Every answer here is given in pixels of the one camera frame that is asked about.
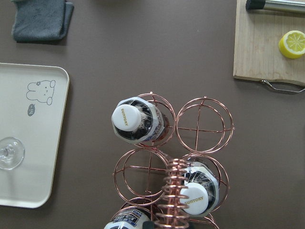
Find copper wire bottle basket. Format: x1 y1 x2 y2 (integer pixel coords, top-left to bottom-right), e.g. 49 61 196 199
113 93 234 229

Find steel muddler black tip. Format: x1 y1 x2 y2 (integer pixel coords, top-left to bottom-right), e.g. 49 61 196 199
245 0 305 13

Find cream rabbit tray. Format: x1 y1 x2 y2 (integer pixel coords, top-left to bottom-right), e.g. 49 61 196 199
0 63 69 208

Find half lemon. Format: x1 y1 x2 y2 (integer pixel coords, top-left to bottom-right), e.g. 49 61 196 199
278 31 305 59

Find tea bottle white cap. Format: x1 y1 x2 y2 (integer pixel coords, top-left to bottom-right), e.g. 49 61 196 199
111 97 173 147

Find grey folded cloth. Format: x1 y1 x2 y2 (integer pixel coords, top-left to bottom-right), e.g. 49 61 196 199
11 0 74 42

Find tea bottle front left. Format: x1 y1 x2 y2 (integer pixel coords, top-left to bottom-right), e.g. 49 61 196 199
180 161 219 217

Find bamboo cutting board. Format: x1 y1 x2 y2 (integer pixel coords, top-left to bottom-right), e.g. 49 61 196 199
233 0 305 87

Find tea bottle far left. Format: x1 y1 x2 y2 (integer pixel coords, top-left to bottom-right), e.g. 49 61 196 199
104 207 151 229

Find clear wine glass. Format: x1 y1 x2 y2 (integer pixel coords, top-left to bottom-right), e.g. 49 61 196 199
0 137 25 170

